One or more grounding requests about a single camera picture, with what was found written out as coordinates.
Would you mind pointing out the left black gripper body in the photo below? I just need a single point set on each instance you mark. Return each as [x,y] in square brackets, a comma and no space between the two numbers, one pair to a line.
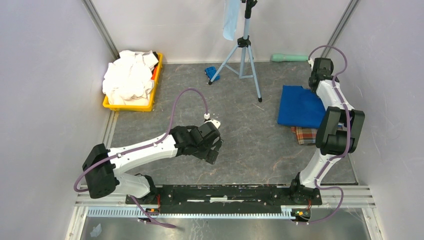
[204,152]

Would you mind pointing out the blue printed t-shirt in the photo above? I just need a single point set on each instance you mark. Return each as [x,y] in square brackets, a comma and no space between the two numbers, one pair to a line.
[299,107]

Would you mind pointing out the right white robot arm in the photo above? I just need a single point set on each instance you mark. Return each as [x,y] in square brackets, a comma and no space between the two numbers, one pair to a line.
[337,135]

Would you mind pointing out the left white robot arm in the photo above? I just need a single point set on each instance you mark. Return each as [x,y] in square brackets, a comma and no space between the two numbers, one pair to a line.
[106,170]

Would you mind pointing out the mint green cylinder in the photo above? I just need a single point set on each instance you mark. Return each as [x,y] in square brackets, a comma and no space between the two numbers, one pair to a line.
[279,57]

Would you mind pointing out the folded plaid shirt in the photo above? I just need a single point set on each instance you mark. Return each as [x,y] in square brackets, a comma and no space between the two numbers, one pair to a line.
[304,135]

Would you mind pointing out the small blue object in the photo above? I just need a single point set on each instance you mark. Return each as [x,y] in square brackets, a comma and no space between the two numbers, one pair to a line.
[210,72]

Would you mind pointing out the light blue music stand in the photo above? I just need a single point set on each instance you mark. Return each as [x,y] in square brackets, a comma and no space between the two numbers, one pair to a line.
[245,45]

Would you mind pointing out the orange garment in tray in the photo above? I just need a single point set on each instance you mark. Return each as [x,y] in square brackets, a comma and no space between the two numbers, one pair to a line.
[154,72]

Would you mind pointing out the yellow plastic tray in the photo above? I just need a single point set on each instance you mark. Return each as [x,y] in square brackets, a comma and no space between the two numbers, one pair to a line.
[145,102]

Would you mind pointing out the white crumpled garment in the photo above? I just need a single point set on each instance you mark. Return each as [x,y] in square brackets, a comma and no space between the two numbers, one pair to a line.
[129,76]

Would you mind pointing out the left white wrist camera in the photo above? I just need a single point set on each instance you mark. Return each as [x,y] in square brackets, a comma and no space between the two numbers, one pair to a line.
[208,119]

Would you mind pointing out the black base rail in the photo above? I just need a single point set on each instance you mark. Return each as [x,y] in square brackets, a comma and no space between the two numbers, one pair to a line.
[211,199]

